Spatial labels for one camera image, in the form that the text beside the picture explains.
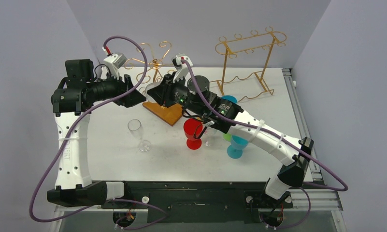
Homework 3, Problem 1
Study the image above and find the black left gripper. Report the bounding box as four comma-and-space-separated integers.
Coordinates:
86, 69, 145, 107

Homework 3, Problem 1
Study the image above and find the gold spiral rack wooden base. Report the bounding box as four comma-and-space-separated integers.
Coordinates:
140, 41, 182, 126

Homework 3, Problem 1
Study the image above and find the patterned clear glass goblet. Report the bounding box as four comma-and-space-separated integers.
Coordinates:
143, 82, 160, 103

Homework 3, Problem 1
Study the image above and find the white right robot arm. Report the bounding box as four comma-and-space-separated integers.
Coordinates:
146, 74, 314, 206

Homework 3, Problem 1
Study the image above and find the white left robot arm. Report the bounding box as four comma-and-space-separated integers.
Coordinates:
47, 58, 134, 208

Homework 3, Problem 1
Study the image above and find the small clear wine glass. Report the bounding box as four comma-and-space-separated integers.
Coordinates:
202, 127, 217, 146

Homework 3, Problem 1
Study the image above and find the clear champagne flute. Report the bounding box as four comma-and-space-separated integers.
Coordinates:
127, 119, 152, 152

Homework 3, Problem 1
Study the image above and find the red plastic goblet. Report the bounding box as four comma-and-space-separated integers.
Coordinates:
183, 118, 203, 150

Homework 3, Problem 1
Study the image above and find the blue plastic goblet rear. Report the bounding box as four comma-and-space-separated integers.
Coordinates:
221, 95, 237, 104

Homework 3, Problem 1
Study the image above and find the blue plastic goblet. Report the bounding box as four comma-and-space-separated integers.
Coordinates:
227, 135, 249, 159
221, 95, 237, 104

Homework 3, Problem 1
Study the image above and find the green plastic goblet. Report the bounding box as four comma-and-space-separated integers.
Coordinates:
223, 133, 232, 142

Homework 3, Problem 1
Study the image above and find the blue plastic goblet front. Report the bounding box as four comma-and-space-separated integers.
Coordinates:
227, 135, 249, 159

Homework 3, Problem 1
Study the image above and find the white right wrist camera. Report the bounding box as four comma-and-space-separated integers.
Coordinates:
172, 53, 193, 83

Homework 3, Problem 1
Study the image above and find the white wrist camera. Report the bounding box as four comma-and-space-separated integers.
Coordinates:
172, 53, 193, 83
102, 47, 128, 80

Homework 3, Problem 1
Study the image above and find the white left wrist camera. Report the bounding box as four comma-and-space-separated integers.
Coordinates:
102, 47, 128, 80

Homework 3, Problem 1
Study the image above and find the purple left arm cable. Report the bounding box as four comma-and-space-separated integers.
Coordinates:
29, 36, 167, 231

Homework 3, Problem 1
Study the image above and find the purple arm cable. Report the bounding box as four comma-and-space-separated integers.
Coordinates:
180, 58, 349, 231
29, 36, 167, 231

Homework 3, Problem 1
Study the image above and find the gold rectangular wire glass rack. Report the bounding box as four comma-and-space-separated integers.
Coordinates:
211, 26, 288, 102

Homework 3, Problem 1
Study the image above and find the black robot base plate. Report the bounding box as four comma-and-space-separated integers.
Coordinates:
102, 181, 293, 223

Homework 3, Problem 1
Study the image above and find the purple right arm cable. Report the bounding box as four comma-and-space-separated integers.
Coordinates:
180, 58, 349, 231

